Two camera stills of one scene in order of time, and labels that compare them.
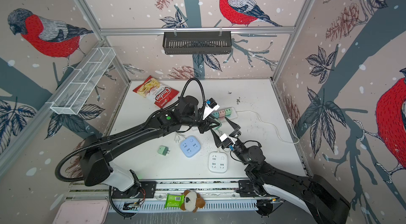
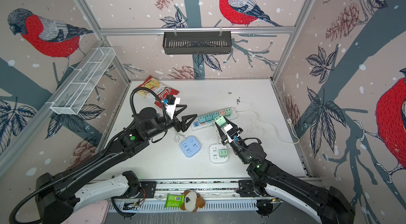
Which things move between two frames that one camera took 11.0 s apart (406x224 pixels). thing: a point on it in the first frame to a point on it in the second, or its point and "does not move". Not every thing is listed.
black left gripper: (206, 124) to (178, 126)
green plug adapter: (163, 150) to (220, 121)
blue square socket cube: (190, 146) does not move
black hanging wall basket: (194, 43) does not move
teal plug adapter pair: (215, 115) does not move
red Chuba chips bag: (160, 94) does not move
